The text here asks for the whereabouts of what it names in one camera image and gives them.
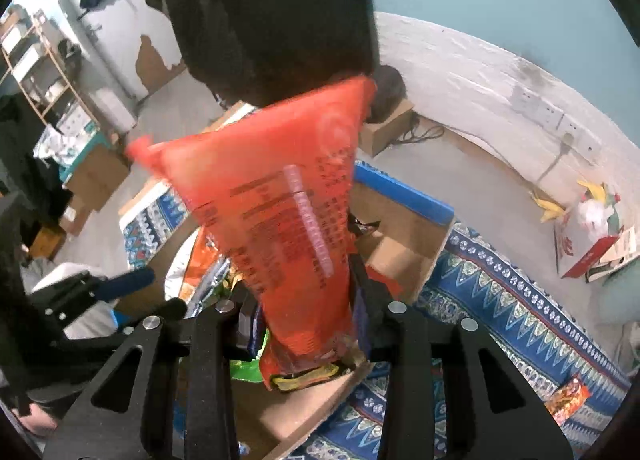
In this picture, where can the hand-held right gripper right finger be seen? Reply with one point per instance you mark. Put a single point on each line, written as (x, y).
(415, 340)

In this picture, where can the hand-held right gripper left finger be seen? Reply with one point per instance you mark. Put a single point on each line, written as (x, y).
(210, 340)

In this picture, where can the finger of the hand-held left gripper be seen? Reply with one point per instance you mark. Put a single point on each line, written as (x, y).
(127, 284)
(160, 312)

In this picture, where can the orange cracker packet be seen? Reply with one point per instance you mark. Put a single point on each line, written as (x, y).
(197, 270)

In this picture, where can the red snack bag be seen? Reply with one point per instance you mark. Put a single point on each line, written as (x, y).
(280, 215)

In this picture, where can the person's left hand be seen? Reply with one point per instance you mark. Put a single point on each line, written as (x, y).
(39, 420)

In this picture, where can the green snack packet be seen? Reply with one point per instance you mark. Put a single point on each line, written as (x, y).
(245, 371)

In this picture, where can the brown cardboard box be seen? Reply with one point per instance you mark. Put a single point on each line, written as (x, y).
(47, 242)
(97, 180)

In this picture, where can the blue patterned blanket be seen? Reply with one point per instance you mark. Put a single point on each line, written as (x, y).
(500, 300)

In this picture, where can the dark clothes pile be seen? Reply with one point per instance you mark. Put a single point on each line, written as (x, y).
(25, 165)

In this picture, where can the small red snack packet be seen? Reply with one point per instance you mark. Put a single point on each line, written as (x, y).
(567, 399)

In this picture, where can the white box appliance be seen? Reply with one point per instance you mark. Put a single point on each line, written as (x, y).
(112, 113)

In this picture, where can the banana peel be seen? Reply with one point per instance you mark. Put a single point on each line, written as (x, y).
(547, 207)
(594, 189)

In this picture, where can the red and white paper bag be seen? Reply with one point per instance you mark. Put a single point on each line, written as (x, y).
(582, 255)

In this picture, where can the small cardboard box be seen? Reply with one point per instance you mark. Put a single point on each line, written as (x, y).
(387, 133)

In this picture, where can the white plastic trash bag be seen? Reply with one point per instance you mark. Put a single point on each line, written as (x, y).
(595, 217)

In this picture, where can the printed paper leaflet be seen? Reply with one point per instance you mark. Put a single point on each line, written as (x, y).
(622, 250)

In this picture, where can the white door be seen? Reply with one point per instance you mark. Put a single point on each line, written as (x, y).
(115, 40)

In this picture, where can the black cylindrical device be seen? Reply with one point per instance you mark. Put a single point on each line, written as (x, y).
(387, 90)

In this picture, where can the wooden shelf rack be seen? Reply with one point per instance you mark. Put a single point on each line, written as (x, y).
(37, 35)

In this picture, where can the dark hanging cloth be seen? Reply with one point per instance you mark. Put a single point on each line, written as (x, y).
(265, 15)

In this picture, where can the white wall socket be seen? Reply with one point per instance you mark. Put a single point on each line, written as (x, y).
(575, 126)
(546, 114)
(521, 99)
(594, 143)

